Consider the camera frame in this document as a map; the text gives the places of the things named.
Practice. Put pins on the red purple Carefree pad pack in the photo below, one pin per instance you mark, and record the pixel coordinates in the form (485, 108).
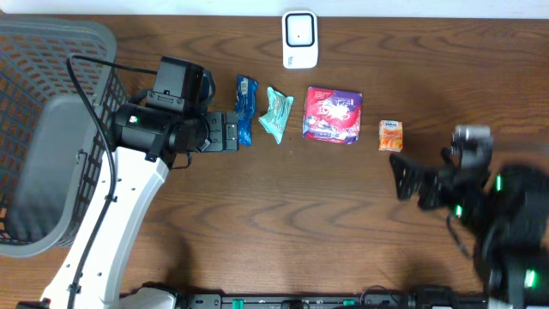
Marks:
(332, 115)

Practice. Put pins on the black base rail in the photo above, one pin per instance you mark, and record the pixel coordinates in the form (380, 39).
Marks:
(374, 297)

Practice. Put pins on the green tissue pack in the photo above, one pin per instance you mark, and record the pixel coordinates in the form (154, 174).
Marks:
(274, 121)

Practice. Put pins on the orange small carton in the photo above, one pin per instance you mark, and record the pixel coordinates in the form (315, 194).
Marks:
(390, 136)

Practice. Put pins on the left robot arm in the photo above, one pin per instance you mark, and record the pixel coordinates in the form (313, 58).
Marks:
(146, 143)

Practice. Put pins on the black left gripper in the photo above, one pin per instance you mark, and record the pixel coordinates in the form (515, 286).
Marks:
(229, 131)

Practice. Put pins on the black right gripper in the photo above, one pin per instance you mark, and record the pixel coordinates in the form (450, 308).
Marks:
(437, 178)

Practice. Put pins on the grey plastic basket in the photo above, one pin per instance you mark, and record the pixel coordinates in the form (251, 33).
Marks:
(56, 78)

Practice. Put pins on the blue snack packet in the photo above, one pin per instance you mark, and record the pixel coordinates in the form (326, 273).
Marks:
(245, 108)

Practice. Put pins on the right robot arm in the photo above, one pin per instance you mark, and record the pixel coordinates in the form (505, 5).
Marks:
(506, 212)

